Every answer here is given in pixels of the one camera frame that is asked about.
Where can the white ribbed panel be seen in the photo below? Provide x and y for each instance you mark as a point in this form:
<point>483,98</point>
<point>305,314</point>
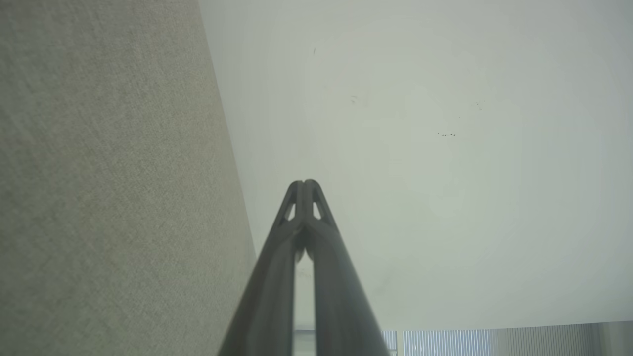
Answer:
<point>445,343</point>

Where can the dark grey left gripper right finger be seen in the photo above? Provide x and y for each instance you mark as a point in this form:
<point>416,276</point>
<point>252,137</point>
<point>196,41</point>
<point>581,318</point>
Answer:
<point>336,301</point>

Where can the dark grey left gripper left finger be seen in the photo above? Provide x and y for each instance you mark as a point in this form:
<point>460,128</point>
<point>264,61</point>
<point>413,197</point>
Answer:
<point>267,301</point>

